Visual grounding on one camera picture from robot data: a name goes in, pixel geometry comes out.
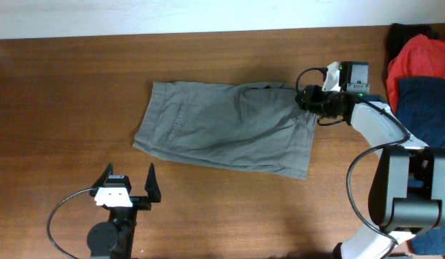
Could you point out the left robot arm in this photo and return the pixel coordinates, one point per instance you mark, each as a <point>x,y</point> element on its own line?
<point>113,239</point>

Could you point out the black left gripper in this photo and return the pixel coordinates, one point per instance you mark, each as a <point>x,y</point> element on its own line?
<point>142,201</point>

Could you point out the navy blue garment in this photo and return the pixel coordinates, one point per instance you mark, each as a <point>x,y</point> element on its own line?
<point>421,109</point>

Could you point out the red garment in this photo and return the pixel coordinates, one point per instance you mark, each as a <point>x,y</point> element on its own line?
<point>420,56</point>

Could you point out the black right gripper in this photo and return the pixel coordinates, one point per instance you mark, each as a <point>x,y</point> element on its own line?
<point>310,101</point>

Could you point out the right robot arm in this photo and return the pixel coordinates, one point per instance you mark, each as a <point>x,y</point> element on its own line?
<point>407,196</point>

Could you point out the grey shorts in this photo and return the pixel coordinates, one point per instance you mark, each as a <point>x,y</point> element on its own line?
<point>254,127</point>

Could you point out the black garment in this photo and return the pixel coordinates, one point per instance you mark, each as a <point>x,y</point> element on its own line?
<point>399,34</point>

